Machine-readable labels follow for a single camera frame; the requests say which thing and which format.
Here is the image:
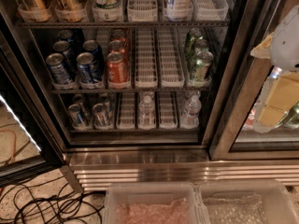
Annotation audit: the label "pepsi can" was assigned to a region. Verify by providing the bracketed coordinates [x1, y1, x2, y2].
[46, 53, 74, 85]
[77, 52, 102, 84]
[58, 29, 82, 46]
[82, 40, 105, 71]
[52, 40, 76, 66]

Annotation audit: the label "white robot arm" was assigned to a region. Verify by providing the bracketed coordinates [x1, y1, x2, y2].
[250, 5, 299, 127]

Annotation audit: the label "right fridge glass door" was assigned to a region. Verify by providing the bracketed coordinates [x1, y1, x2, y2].
[202, 0, 299, 162]

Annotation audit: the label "green soda can front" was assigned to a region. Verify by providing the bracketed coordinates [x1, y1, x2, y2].
[190, 51, 214, 81]

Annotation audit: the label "green soda can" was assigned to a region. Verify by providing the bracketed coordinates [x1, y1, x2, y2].
[190, 51, 214, 81]
[184, 28, 203, 56]
[187, 39, 209, 65]

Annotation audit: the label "green soda can middle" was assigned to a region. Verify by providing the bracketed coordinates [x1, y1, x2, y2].
[187, 39, 209, 65]

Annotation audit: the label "green soda can rear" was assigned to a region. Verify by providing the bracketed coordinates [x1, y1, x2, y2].
[184, 28, 203, 56]

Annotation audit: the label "orange soda can front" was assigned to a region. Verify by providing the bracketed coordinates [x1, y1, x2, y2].
[107, 52, 128, 83]

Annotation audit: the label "orange soda can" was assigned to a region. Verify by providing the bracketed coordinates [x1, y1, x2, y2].
[110, 29, 128, 45]
[108, 40, 128, 57]
[107, 52, 128, 83]

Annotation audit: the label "orange soda can middle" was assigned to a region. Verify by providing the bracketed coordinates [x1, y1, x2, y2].
[108, 40, 128, 57]

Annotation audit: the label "orange soda can rear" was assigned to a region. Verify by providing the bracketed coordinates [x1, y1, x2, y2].
[110, 29, 128, 45]

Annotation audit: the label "silver can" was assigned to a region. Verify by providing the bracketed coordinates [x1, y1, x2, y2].
[93, 104, 110, 127]
[67, 104, 88, 127]

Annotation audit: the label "bottom left silver can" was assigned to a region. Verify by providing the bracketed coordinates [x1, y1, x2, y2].
[67, 104, 88, 127]

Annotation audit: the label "open fridge door left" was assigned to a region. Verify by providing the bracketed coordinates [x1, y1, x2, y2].
[0, 16, 64, 188]

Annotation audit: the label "right water bottle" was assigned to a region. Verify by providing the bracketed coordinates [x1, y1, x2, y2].
[181, 95, 202, 129]

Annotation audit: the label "water bottle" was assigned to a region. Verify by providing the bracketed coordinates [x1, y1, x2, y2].
[138, 95, 155, 130]
[181, 95, 202, 129]

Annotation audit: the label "right clear plastic bin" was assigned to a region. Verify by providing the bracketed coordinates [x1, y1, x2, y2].
[200, 180, 299, 224]

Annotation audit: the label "clear plastic bin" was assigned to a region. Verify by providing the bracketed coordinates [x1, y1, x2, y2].
[200, 180, 299, 224]
[103, 182, 210, 224]

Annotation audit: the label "left water bottle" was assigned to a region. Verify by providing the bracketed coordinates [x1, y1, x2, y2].
[138, 95, 155, 130]

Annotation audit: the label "left clear plastic bin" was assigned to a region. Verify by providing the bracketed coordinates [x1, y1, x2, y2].
[103, 182, 210, 224]

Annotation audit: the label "black floor cables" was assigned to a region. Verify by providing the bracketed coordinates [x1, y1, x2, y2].
[0, 175, 104, 224]

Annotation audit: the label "orange floor cable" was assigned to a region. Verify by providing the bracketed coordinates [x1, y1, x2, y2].
[0, 123, 18, 167]

